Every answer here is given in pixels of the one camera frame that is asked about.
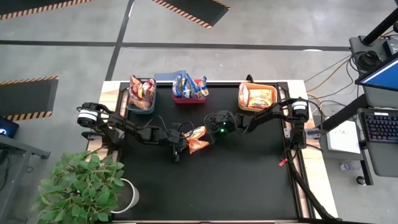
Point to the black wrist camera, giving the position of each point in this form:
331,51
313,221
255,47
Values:
158,134
222,118

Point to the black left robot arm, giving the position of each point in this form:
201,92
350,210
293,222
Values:
130,127

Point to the grey computer cart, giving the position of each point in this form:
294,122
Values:
385,161

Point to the black keyboard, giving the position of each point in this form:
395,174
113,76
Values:
381,127

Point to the black table mat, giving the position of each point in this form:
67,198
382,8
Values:
202,186

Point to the black caster wheel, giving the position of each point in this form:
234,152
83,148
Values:
361,180

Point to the red plastic bin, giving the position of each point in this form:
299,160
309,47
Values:
188,100

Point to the black hazard-striped floor mat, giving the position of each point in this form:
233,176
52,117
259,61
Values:
199,11
25,99
31,6

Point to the clear bottle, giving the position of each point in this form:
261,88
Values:
345,166

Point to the white paper pad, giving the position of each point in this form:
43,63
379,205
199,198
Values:
343,137

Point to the red tag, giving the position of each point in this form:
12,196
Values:
282,162

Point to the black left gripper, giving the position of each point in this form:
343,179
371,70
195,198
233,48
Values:
176,140

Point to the green potted plant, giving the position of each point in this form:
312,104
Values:
81,189

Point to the black pole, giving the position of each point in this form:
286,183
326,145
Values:
381,27

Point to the grey plastic bin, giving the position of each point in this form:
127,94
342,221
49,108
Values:
141,111

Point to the grey side table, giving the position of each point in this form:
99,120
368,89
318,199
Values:
18,146

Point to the yellow plastic bin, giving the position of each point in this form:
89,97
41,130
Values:
261,85

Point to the white plant pot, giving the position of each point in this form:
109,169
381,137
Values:
136,196

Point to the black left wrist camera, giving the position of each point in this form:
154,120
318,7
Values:
158,134

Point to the monitor with blue screen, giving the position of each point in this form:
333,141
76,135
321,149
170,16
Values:
382,77

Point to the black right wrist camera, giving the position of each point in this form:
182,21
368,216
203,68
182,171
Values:
222,118

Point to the black clamp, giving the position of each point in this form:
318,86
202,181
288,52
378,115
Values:
249,78

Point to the dark device with blue light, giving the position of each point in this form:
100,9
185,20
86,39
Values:
7,127

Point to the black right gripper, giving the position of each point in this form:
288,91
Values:
230,128

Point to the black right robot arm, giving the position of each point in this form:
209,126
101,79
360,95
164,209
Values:
264,115

